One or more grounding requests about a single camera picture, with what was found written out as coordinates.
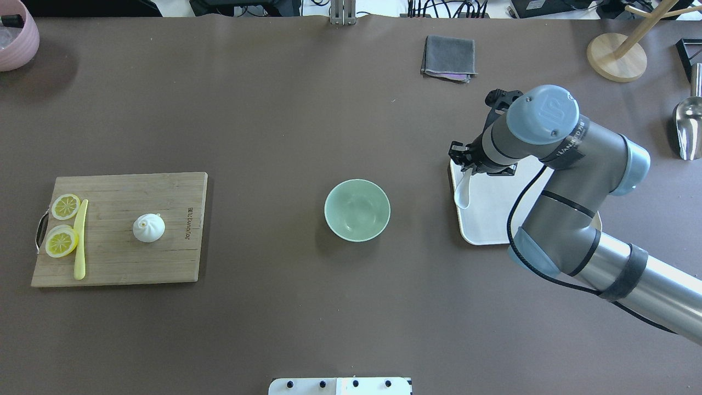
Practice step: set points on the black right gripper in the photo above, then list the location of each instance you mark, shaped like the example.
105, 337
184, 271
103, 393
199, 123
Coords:
475, 153

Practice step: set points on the white ceramic spoon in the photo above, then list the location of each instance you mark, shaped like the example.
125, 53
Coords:
462, 192

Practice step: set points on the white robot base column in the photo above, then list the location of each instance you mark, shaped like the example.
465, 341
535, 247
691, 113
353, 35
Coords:
341, 385

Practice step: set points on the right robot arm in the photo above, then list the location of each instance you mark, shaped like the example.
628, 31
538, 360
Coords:
557, 240

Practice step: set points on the mint green bowl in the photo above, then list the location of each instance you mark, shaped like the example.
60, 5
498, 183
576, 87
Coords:
357, 210

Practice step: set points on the white steamed bun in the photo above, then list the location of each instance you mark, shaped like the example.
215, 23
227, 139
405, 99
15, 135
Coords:
148, 227

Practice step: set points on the pink bowl with ice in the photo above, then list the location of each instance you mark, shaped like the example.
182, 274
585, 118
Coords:
24, 46

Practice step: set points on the cream rabbit tray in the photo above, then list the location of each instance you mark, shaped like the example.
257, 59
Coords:
484, 220

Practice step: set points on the grey folded cloth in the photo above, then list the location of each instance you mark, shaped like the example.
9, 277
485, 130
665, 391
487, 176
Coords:
450, 58

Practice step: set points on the wooden cup stand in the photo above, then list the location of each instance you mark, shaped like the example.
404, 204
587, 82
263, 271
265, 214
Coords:
620, 58

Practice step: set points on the metal scoop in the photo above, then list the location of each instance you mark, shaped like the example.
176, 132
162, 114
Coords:
687, 116

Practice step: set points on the wooden cutting board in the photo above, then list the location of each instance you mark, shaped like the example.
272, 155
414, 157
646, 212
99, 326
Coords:
114, 256

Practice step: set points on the yellow plastic knife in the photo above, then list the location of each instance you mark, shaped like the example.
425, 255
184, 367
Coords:
79, 264

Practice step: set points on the metal cylinder black cap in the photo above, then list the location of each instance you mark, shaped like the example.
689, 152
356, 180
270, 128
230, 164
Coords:
13, 21

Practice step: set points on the aluminium frame post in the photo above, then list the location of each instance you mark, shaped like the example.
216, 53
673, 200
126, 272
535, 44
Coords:
342, 12

